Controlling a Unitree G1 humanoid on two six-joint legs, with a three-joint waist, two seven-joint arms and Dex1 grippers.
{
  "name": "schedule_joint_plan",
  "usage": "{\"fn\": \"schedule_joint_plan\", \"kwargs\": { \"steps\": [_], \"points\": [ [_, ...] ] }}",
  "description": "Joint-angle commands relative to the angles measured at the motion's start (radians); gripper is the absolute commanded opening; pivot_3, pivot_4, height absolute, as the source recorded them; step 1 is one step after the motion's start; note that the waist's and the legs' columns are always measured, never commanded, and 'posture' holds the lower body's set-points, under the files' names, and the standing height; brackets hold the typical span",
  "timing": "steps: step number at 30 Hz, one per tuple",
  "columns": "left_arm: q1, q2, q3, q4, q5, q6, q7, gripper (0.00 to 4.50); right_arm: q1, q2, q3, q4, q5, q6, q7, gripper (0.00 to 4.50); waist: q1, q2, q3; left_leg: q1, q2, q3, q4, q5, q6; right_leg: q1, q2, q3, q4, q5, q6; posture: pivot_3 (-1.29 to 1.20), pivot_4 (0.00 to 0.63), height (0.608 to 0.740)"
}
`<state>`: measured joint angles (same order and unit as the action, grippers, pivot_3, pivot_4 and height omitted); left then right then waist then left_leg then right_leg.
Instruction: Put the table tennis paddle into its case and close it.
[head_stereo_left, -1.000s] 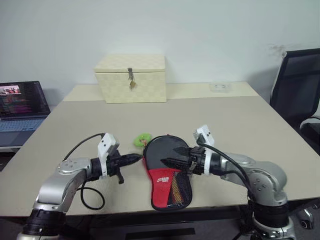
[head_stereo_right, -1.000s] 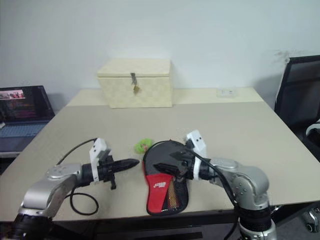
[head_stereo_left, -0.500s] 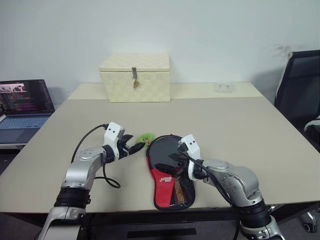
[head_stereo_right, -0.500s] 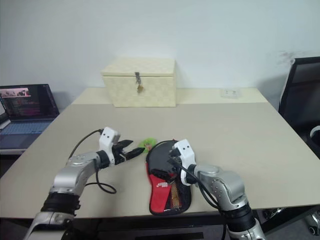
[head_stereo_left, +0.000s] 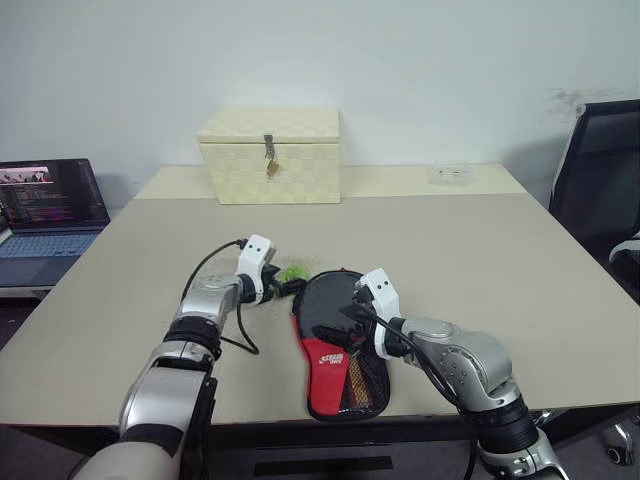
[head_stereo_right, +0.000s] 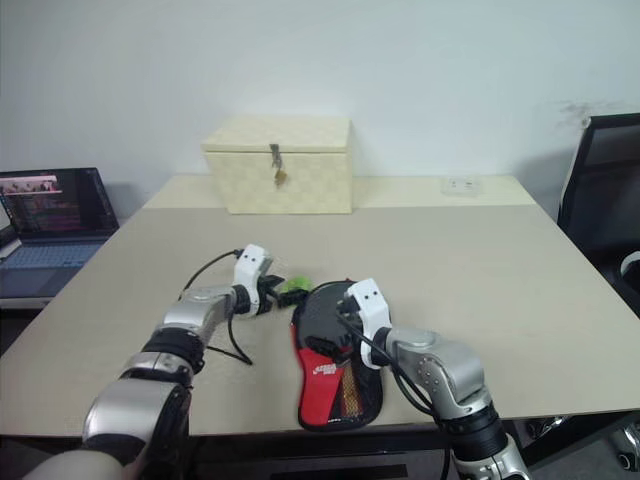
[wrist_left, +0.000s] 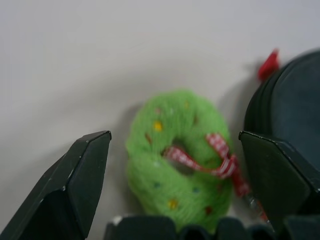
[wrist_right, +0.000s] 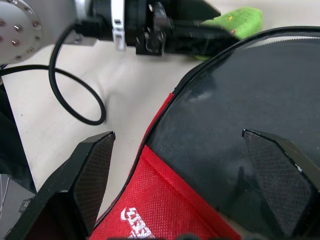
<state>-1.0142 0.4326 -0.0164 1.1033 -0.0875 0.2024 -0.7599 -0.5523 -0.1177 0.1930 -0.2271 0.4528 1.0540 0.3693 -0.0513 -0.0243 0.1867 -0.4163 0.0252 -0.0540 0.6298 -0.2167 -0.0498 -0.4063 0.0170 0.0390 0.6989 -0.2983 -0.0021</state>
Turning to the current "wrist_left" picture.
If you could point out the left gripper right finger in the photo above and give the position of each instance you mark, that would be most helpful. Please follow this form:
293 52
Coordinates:
280 180

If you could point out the green knitted wreath charm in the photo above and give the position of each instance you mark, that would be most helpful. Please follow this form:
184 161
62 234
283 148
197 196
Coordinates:
155 185

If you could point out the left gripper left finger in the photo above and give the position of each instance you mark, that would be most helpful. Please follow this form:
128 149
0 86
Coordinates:
62 187

